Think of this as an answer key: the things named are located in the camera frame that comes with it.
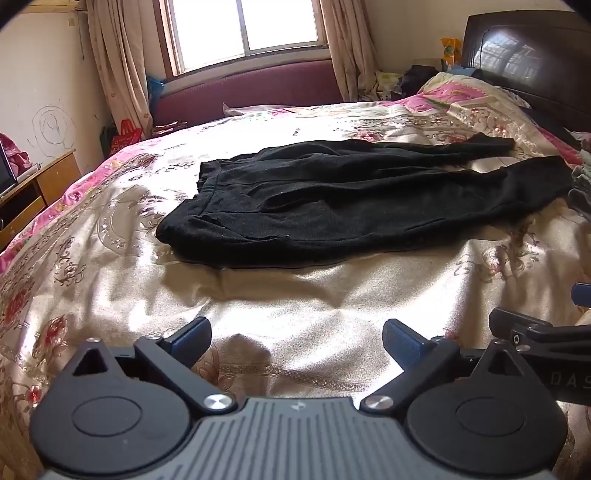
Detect floral satin bedspread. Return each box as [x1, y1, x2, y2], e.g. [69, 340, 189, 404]
[0, 99, 591, 480]

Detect red bag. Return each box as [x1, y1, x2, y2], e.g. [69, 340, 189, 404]
[111, 119, 145, 156]

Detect maroon padded bench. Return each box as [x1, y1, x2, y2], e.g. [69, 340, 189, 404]
[151, 60, 346, 131]

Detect blue plastic bag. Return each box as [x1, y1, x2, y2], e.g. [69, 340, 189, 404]
[147, 76, 168, 106]

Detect white pillow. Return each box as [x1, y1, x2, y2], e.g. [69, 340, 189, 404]
[222, 102, 297, 117]

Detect wooden cabinet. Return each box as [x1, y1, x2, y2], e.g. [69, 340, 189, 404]
[0, 150, 83, 252]

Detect dark wooden headboard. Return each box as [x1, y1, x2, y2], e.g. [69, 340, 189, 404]
[462, 10, 591, 134]

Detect black pants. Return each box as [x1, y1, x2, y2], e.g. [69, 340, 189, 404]
[157, 133, 575, 269]

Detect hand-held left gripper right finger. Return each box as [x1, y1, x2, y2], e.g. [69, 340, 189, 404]
[360, 319, 539, 416]

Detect dark clothes pile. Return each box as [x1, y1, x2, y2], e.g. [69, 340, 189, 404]
[399, 65, 445, 99]

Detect orange package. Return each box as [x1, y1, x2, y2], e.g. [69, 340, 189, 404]
[440, 37, 463, 71]

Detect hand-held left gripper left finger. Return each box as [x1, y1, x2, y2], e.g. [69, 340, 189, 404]
[60, 318, 238, 416]

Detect pink cloth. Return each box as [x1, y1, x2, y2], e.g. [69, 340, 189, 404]
[0, 133, 34, 175]

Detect beige floral curtain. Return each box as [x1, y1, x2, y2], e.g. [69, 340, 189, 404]
[85, 0, 154, 139]
[318, 0, 378, 103]

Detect pink floral quilt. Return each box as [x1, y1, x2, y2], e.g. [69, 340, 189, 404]
[406, 71, 583, 168]

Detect grey clothes pile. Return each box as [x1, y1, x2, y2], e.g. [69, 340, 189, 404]
[567, 131, 591, 219]

